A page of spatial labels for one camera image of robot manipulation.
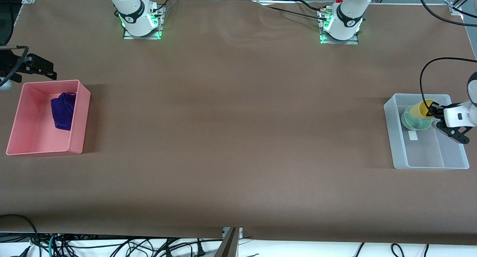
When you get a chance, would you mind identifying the yellow cup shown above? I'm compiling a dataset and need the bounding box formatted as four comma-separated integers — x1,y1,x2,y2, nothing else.
404,99,438,120

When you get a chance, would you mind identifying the green bowl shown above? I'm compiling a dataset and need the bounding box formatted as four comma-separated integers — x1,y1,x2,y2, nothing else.
400,109,433,132

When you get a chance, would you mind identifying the purple cloth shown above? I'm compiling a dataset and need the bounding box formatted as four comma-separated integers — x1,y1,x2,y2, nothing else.
51,92,77,131

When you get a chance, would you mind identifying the clear plastic bin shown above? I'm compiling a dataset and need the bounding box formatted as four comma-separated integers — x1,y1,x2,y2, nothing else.
383,93,470,170

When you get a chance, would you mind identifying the pink plastic bin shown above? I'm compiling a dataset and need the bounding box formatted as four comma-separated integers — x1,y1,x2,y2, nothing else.
6,79,91,156

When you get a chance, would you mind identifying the thick black floor cable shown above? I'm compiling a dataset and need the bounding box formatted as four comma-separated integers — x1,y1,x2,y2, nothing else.
0,214,39,247

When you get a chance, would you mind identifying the black cable on table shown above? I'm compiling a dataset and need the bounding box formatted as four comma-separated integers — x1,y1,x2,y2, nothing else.
257,1,324,19
296,0,330,13

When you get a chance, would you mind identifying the grey table support post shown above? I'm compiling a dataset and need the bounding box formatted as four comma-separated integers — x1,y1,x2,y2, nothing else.
215,227,240,257

